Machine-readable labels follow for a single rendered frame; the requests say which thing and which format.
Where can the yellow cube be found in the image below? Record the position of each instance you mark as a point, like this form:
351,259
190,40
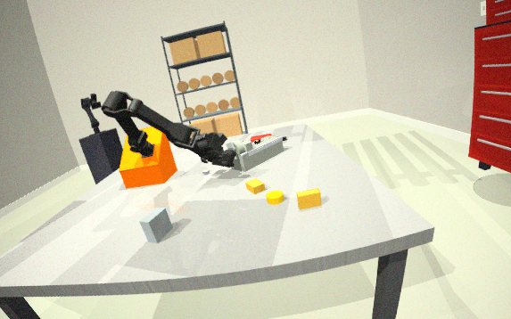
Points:
255,186
309,199

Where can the red flat block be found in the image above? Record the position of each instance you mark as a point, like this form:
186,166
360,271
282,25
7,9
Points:
258,137

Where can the yellow cylinder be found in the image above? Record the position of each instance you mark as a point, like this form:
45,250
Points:
275,197

